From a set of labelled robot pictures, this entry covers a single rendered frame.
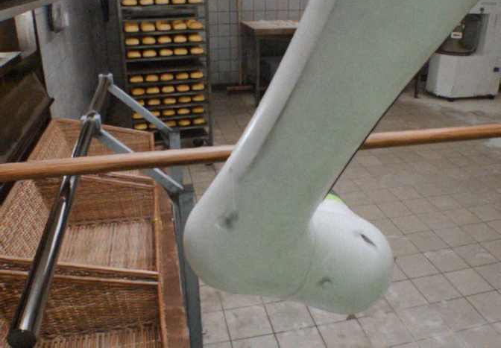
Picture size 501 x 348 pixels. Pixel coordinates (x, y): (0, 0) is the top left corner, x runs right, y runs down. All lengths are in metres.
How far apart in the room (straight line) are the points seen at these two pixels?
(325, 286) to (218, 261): 0.12
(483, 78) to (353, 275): 5.83
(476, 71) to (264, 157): 5.83
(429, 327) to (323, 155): 1.97
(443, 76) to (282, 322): 4.40
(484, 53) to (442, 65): 0.56
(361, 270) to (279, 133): 0.18
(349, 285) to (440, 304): 1.98
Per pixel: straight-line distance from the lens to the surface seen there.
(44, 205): 1.80
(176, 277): 1.50
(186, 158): 0.77
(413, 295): 2.44
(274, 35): 5.11
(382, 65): 0.32
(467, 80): 6.09
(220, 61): 5.86
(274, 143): 0.35
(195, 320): 1.46
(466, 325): 2.36
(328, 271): 0.45
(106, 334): 1.34
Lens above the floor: 1.50
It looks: 23 degrees down
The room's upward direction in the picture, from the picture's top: straight up
